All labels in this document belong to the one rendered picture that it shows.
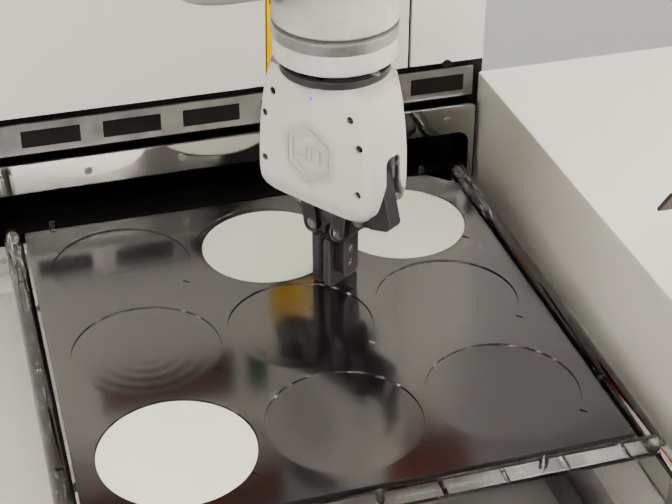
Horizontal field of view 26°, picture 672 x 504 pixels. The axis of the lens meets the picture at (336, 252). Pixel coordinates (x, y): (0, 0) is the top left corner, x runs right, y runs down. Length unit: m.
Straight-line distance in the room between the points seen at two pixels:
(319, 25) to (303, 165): 0.12
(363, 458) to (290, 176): 0.22
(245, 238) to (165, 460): 0.26
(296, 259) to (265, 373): 0.14
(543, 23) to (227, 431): 2.17
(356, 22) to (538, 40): 2.11
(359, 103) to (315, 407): 0.20
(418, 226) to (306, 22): 0.26
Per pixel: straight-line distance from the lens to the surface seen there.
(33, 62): 1.12
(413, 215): 1.14
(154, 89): 1.14
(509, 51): 3.01
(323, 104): 0.96
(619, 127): 1.14
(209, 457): 0.91
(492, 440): 0.92
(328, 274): 1.04
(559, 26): 3.03
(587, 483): 0.98
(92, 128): 1.14
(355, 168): 0.96
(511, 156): 1.17
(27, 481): 1.03
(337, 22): 0.92
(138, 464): 0.91
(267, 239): 1.10
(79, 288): 1.07
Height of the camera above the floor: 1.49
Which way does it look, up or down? 33 degrees down
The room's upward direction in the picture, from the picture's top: straight up
